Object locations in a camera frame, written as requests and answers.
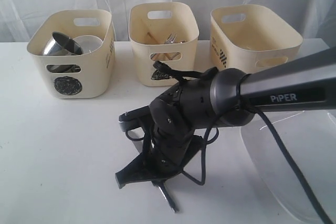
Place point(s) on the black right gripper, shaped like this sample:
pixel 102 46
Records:
pixel 162 158

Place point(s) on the steel table knife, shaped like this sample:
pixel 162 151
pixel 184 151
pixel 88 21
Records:
pixel 161 186

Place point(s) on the slanted wooden chopstick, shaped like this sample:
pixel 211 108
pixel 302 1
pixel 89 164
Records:
pixel 156 41

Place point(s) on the steel fork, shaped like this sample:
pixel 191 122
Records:
pixel 171 38

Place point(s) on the white ceramic bowl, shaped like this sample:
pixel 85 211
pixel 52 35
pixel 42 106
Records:
pixel 88 43

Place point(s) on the steel mug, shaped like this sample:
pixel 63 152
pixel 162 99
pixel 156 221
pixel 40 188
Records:
pixel 62 45

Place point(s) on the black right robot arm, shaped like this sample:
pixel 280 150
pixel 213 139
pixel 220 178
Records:
pixel 214 99

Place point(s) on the cream bin with triangle mark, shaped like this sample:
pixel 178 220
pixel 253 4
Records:
pixel 161 20

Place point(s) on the cream bin with square mark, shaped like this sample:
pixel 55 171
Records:
pixel 251 38

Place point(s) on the cream bin with circle mark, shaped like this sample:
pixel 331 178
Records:
pixel 75 77

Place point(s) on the white square plate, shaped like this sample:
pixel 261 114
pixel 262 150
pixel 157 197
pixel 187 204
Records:
pixel 309 137

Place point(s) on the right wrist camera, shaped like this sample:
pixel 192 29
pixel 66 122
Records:
pixel 134 119

